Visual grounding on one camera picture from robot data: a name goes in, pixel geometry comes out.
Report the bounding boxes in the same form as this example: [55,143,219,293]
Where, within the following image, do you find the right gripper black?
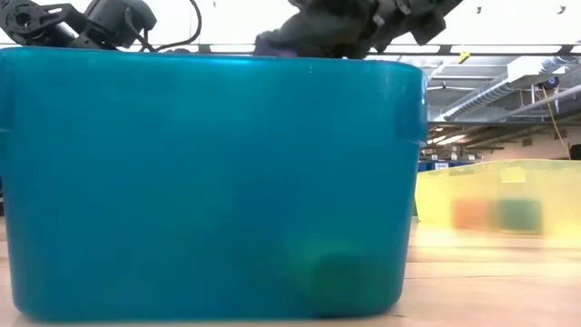
[261,0,465,61]

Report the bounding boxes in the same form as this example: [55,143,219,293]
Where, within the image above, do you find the blue plastic bin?
[0,46,428,320]

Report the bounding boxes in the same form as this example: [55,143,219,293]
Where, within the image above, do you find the red wooden cube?
[451,198,496,230]

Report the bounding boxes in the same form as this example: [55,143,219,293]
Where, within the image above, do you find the lime green wooden block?
[308,249,403,317]

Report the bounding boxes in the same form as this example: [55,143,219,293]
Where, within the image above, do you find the green wooden cube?
[495,198,545,235]

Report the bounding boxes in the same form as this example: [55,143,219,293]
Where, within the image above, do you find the blue storage bins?
[417,159,476,173]

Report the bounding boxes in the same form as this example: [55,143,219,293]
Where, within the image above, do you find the yellow translucent plastic bin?
[414,158,581,238]

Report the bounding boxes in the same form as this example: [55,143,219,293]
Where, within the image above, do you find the left arm cable loop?
[135,0,203,54]

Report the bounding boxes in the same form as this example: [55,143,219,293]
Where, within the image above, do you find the silver ventilation duct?
[433,54,581,123]

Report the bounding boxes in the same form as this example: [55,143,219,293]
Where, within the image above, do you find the yellow hanging cable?
[540,84,572,160]

